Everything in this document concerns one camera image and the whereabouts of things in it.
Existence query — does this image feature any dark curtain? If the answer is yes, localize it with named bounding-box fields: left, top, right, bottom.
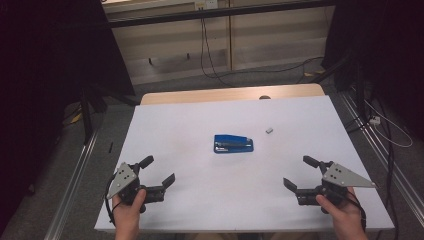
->
left=320, top=0, right=424, bottom=143
left=0, top=0, right=136, bottom=234

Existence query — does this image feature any beige wooden cabinet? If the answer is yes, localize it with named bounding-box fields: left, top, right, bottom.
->
left=101, top=0, right=336, bottom=86

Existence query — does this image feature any blue stapler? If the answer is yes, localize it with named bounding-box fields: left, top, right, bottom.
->
left=213, top=134, right=255, bottom=155

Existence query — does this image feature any thin white cable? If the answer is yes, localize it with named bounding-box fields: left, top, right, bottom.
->
left=363, top=98, right=414, bottom=149

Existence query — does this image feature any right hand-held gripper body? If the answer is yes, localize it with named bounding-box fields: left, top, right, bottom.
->
left=295, top=160, right=378, bottom=215

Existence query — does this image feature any aluminium floor rail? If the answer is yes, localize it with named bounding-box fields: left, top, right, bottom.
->
left=339, top=89, right=424, bottom=219
left=43, top=128, right=100, bottom=240

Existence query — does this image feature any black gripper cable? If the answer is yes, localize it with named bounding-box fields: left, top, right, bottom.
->
left=105, top=181, right=118, bottom=228
left=348, top=190, right=368, bottom=232

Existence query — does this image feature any person's left hand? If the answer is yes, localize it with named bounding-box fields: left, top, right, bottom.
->
left=112, top=188, right=148, bottom=232

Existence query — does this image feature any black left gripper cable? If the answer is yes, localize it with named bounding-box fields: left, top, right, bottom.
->
left=105, top=181, right=118, bottom=228

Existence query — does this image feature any black metal stand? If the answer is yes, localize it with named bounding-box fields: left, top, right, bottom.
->
left=78, top=83, right=138, bottom=146

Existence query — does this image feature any person's right hand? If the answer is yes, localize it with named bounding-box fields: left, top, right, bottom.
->
left=315, top=186, right=368, bottom=232

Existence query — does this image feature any black hanging cable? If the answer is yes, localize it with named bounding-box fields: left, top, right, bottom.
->
left=199, top=17, right=325, bottom=88

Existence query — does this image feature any white wall outlet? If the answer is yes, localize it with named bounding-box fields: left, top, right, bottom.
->
left=194, top=0, right=220, bottom=11

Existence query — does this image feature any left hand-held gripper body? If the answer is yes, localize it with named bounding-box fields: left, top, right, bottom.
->
left=106, top=162, right=166, bottom=214

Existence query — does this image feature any black floor cable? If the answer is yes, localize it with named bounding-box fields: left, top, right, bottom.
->
left=343, top=81, right=400, bottom=240

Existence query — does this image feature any black horizontal bar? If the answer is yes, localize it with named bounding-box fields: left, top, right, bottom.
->
left=107, top=0, right=337, bottom=30

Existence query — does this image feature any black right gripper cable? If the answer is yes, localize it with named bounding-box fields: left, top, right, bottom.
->
left=348, top=190, right=368, bottom=232

